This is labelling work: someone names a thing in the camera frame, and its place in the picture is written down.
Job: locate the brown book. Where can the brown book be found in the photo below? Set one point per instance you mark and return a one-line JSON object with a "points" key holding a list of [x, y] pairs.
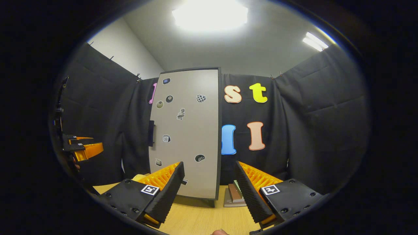
{"points": [[233, 194]]}

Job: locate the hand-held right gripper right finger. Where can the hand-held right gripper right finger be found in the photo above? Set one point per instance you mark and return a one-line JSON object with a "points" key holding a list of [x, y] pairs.
{"points": [[249, 192]]}

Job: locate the black backdrop cloth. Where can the black backdrop cloth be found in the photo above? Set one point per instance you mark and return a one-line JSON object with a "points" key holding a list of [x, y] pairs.
{"points": [[310, 130]]}

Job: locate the grey book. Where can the grey book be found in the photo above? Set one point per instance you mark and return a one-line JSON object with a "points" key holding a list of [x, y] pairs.
{"points": [[228, 204]]}

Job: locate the green book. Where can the green book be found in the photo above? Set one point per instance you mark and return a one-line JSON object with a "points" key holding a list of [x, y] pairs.
{"points": [[237, 187]]}

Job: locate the grey cabinet door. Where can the grey cabinet door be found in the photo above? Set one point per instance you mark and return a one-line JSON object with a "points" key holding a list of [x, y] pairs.
{"points": [[189, 130]]}

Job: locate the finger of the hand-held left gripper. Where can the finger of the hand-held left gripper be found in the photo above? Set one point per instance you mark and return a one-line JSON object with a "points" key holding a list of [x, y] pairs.
{"points": [[91, 150], [81, 139]]}

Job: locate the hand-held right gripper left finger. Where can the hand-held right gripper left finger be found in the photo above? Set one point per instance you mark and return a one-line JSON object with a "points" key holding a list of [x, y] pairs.
{"points": [[171, 192]]}

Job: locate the ceiling light panel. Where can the ceiling light panel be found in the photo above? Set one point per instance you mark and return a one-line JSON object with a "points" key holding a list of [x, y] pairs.
{"points": [[209, 14], [315, 41]]}

